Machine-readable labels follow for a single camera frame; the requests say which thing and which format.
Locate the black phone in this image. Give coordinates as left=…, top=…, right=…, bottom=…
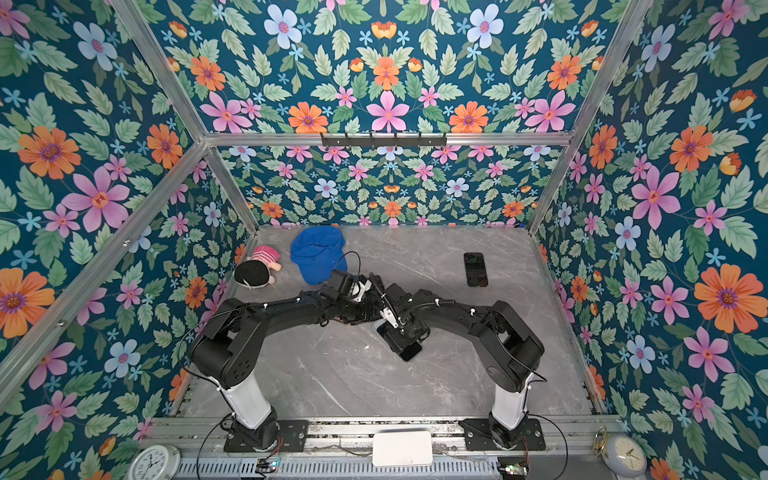
left=376, top=321, right=422, bottom=362
left=463, top=252, right=489, bottom=288

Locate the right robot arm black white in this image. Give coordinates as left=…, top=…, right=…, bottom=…
left=376, top=284, right=545, bottom=450

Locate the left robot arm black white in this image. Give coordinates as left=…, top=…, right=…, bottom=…
left=188, top=270, right=387, bottom=451

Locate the blue baseball cap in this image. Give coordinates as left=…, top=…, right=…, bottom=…
left=290, top=226, right=348, bottom=285

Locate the plush doll pink hat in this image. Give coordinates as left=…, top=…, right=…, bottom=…
left=234, top=245, right=282, bottom=289

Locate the cream alarm clock right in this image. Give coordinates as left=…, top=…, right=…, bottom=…
left=592, top=427, right=648, bottom=479

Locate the white round clock left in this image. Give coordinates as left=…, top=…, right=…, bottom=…
left=127, top=445, right=181, bottom=480

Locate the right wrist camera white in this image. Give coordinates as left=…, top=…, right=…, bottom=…
left=381, top=307, right=399, bottom=329

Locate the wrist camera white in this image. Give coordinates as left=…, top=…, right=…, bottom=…
left=350, top=279, right=372, bottom=303
left=381, top=307, right=399, bottom=329

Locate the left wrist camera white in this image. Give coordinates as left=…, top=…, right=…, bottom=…
left=350, top=279, right=372, bottom=303

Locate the white box on rail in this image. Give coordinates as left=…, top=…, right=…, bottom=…
left=372, top=430, right=434, bottom=467

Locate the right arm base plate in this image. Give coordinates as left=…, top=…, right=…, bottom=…
left=458, top=416, right=546, bottom=451

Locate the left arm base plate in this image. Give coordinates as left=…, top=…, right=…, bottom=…
left=223, top=420, right=309, bottom=453

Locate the black hook bar on frame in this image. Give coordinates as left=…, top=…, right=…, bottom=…
left=320, top=133, right=448, bottom=149

